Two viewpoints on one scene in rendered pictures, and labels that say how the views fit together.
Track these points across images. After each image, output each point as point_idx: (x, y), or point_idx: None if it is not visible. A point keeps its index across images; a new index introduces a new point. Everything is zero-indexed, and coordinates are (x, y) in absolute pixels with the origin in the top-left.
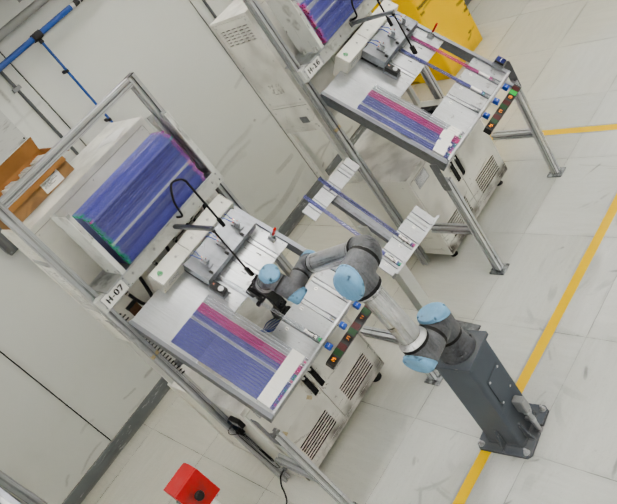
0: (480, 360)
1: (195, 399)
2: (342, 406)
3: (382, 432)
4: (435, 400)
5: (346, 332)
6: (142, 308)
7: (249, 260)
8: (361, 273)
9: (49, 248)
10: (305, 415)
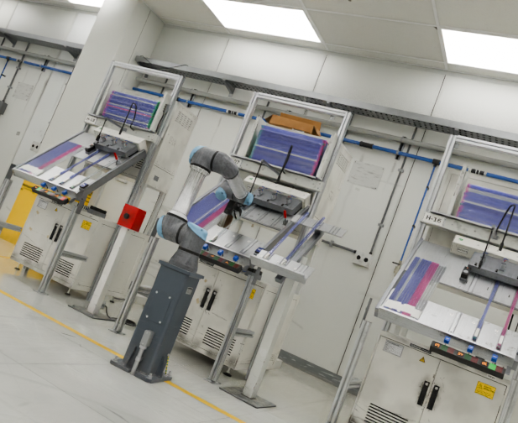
0: (170, 274)
1: None
2: (196, 336)
3: (174, 357)
4: (189, 373)
5: (216, 255)
6: None
7: (268, 216)
8: (200, 150)
9: (246, 122)
10: None
